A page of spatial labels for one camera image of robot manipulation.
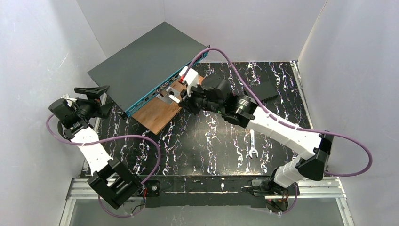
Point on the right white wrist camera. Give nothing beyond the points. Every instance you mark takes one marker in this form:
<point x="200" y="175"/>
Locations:
<point x="189" y="78"/>

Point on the wooden base board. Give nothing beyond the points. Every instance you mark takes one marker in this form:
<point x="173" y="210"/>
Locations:
<point x="155" y="114"/>

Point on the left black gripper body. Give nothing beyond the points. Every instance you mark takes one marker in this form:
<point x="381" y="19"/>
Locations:
<point x="96" y="103"/>

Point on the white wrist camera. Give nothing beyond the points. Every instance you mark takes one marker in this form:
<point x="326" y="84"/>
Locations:
<point x="68" y="98"/>
<point x="189" y="78"/>

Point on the silver metal mount bracket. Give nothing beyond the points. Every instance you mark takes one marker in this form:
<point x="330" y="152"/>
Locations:
<point x="165" y="95"/>

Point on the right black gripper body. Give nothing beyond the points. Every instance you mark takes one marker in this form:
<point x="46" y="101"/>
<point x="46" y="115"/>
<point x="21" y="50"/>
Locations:
<point x="188" y="101"/>

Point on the dark teal network switch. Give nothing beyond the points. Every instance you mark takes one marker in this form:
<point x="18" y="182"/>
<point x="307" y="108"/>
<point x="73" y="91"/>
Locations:
<point x="140" y="71"/>

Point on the silver open-end wrench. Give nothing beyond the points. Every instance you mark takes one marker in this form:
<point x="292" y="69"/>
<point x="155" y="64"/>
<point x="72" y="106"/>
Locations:
<point x="252" y="151"/>

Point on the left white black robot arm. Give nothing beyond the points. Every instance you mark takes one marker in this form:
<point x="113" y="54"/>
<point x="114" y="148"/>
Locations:
<point x="110" y="178"/>

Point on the aluminium frame rail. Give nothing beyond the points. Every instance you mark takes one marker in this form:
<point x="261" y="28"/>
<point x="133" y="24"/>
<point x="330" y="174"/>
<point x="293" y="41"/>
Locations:
<point x="308" y="203"/>

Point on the silver SFP plug module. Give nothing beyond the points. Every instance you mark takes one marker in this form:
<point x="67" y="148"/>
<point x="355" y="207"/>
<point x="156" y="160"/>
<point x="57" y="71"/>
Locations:
<point x="175" y="99"/>

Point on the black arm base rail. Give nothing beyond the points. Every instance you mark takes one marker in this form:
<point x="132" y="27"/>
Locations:
<point x="204" y="191"/>

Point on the small black box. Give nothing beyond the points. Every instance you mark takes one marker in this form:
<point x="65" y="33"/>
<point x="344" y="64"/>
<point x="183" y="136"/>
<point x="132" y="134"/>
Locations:
<point x="265" y="91"/>

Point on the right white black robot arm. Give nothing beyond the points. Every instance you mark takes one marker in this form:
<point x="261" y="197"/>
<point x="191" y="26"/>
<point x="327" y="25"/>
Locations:
<point x="312" y="149"/>

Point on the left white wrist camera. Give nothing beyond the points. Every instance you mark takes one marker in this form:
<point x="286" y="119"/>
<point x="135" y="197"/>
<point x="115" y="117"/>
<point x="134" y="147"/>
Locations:
<point x="68" y="98"/>

